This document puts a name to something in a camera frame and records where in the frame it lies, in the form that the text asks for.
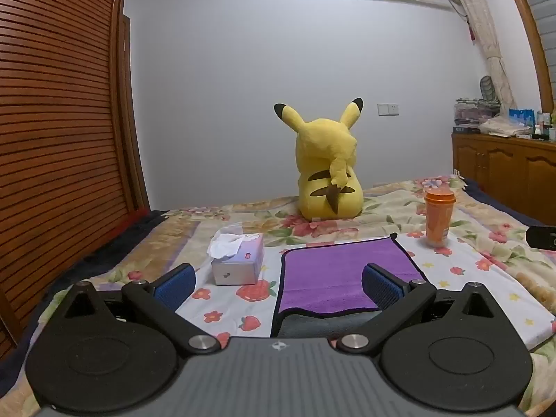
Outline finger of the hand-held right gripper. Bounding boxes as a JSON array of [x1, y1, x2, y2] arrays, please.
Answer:
[[525, 224, 556, 251]]

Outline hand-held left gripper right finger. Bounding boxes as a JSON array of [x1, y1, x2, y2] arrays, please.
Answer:
[[336, 263, 501, 355]]

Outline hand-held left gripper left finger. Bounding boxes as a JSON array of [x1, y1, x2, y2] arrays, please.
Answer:
[[56, 263, 221, 355]]

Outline black-edged microfiber towel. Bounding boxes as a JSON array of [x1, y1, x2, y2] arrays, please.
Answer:
[[270, 233, 429, 340]]

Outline dark blue bed sheet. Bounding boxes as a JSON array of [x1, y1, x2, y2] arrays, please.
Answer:
[[0, 177, 556, 383]]

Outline tissue box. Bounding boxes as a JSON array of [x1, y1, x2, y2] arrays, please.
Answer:
[[207, 225, 265, 286]]

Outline wooden cabinet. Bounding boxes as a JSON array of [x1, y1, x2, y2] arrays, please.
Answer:
[[451, 132, 556, 223]]

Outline floral blanket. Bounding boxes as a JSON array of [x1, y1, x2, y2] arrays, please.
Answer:
[[0, 175, 556, 417]]

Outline white flower print cloth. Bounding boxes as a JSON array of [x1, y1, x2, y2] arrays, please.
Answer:
[[98, 232, 556, 352]]

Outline orange plastic cup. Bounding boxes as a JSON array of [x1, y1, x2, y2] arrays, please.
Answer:
[[424, 187, 457, 248]]

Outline cream plastic bag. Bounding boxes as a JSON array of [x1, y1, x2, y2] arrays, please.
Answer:
[[480, 116, 533, 137]]

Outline blue packet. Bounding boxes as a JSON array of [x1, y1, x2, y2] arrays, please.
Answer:
[[508, 108, 538, 129]]

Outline bagged stack of folded cloths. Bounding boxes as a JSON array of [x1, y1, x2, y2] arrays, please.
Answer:
[[453, 97, 501, 129]]

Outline yellow plush toy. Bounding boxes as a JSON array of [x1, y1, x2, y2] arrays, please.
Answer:
[[273, 98, 365, 222]]

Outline green hand fan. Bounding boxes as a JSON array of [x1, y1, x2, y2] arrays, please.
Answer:
[[480, 75, 501, 104]]

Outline wooden louvered wardrobe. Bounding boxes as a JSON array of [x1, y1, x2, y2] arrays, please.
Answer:
[[0, 0, 150, 359]]

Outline beige patterned curtain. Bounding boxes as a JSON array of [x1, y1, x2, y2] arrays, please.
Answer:
[[442, 0, 518, 118]]

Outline window blind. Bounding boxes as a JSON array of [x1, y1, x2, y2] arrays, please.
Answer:
[[516, 0, 556, 84]]

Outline wooden window frame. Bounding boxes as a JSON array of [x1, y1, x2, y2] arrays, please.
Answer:
[[499, 0, 556, 114]]

